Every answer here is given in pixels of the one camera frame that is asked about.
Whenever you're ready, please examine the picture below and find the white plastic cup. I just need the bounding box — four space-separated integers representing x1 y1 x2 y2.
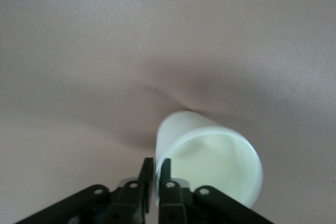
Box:
154 110 264 208

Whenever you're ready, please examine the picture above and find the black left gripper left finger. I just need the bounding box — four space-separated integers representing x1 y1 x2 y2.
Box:
106 157 154 224

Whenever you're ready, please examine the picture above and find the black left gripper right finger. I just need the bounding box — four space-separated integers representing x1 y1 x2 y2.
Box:
158 158 188 224

